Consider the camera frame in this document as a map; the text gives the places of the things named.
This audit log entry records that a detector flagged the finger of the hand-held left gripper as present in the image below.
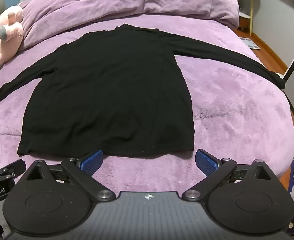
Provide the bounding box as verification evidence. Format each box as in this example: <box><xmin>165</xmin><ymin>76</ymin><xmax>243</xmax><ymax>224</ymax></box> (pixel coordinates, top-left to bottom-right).
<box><xmin>0</xmin><ymin>159</ymin><xmax>26</xmax><ymax>178</ymax></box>

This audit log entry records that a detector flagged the purple bed sheet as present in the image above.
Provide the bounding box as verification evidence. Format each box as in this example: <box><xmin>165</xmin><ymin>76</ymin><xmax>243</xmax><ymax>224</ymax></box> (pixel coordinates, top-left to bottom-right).
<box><xmin>0</xmin><ymin>12</ymin><xmax>294</xmax><ymax>207</ymax></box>

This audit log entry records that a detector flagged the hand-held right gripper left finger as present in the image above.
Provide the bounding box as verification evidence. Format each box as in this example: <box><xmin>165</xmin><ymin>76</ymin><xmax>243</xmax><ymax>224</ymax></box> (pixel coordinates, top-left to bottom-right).
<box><xmin>20</xmin><ymin>149</ymin><xmax>116</xmax><ymax>203</ymax></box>

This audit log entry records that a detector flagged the black framed standing mirror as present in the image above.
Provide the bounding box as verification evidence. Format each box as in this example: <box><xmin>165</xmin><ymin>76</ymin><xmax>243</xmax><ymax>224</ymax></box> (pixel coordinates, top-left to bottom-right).
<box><xmin>277</xmin><ymin>12</ymin><xmax>294</xmax><ymax>122</ymax></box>

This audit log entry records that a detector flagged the bathroom scale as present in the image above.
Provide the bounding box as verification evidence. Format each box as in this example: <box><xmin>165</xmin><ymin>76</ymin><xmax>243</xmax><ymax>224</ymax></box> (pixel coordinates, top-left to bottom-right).
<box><xmin>238</xmin><ymin>37</ymin><xmax>258</xmax><ymax>50</ymax></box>

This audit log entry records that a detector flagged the pink plush toy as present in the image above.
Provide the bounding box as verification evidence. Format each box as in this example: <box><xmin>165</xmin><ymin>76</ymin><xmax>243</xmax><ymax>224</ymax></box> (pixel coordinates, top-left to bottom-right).
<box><xmin>0</xmin><ymin>5</ymin><xmax>25</xmax><ymax>67</ymax></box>

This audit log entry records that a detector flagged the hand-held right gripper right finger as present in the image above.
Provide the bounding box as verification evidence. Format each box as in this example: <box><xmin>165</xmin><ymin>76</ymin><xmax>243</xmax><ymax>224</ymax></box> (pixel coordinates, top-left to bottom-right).
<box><xmin>181</xmin><ymin>149</ymin><xmax>277</xmax><ymax>203</ymax></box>

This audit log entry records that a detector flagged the black long-sleeve shirt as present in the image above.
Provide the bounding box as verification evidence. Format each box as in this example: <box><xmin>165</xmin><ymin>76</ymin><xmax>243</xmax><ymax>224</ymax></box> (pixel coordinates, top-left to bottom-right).
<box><xmin>0</xmin><ymin>24</ymin><xmax>286</xmax><ymax>158</ymax></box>

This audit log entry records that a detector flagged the purple duvet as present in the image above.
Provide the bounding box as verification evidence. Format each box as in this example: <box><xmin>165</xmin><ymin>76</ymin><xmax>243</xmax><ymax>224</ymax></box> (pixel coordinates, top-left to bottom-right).
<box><xmin>19</xmin><ymin>0</ymin><xmax>240</xmax><ymax>52</ymax></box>

